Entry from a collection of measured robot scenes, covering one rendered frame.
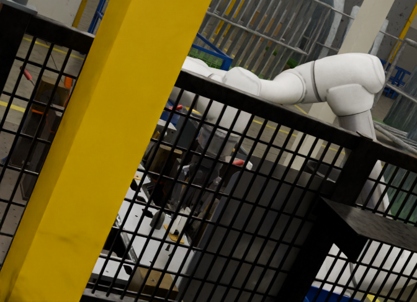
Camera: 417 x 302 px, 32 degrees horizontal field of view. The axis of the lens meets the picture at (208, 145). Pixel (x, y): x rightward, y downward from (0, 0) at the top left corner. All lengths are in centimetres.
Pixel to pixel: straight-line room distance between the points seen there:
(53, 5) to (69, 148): 784
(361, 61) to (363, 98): 11
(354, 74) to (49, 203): 136
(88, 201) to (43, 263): 11
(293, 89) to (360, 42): 376
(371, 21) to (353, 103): 370
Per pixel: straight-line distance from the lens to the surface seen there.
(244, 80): 169
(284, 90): 206
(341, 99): 218
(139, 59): 91
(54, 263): 101
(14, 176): 274
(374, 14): 585
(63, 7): 878
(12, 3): 98
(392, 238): 120
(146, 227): 193
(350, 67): 217
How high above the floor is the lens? 171
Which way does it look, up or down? 14 degrees down
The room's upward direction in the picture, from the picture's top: 25 degrees clockwise
